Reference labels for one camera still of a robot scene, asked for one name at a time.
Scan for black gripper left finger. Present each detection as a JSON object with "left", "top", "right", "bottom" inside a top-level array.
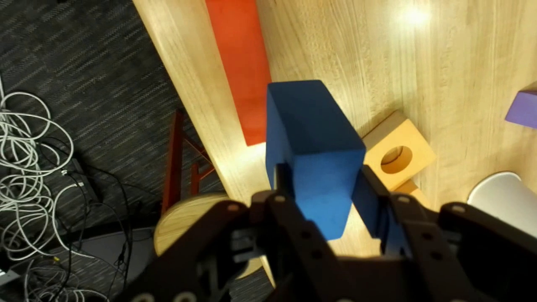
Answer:
[{"left": 115, "top": 161, "right": 359, "bottom": 302}]

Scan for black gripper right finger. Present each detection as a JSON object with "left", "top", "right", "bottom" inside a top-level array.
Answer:
[{"left": 350, "top": 164, "right": 537, "bottom": 302}]

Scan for blue foam cube block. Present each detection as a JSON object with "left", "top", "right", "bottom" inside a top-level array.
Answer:
[{"left": 263, "top": 79, "right": 367, "bottom": 241}]

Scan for tan notched block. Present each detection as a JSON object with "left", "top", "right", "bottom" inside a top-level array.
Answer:
[{"left": 397, "top": 178, "right": 434, "bottom": 209}]

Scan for tan block with round hole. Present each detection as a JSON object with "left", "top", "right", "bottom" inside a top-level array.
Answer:
[{"left": 359, "top": 109, "right": 437, "bottom": 193}]

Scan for purple wedge foam block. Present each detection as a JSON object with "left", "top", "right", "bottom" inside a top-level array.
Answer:
[{"left": 503, "top": 80, "right": 537, "bottom": 131}]

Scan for long orange-red foam block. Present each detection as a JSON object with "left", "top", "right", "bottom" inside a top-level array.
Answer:
[{"left": 204, "top": 0, "right": 273, "bottom": 147}]

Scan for wooden stool orange legs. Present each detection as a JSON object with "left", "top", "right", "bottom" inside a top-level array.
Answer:
[{"left": 152, "top": 107, "right": 236, "bottom": 282}]

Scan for black floor cables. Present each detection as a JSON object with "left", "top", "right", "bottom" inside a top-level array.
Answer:
[{"left": 51, "top": 156, "right": 156, "bottom": 302}]

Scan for wooden table black frame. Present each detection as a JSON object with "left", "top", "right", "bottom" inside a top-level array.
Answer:
[{"left": 130, "top": 0, "right": 537, "bottom": 302}]

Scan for white floor cables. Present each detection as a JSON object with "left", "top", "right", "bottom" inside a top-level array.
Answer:
[{"left": 0, "top": 77, "right": 80, "bottom": 265}]

